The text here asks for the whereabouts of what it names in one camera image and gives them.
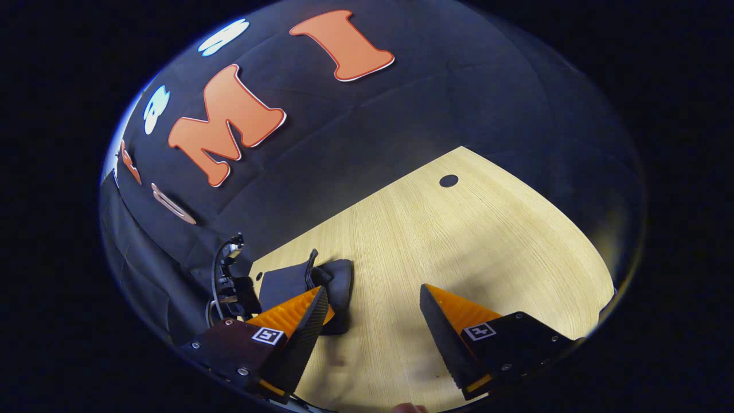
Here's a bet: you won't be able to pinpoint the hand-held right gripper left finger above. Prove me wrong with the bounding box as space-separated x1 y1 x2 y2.
182 286 335 402

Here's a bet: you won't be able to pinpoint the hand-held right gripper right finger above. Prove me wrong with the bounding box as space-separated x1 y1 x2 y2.
420 283 576 402

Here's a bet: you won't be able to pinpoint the dark blue jeans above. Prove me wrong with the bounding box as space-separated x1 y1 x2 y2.
258 250 355 337

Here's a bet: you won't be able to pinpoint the black backdrop cloth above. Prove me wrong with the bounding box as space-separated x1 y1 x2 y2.
99 0 646 346

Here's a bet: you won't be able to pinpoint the black cable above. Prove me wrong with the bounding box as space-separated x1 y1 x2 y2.
206 238 246 329

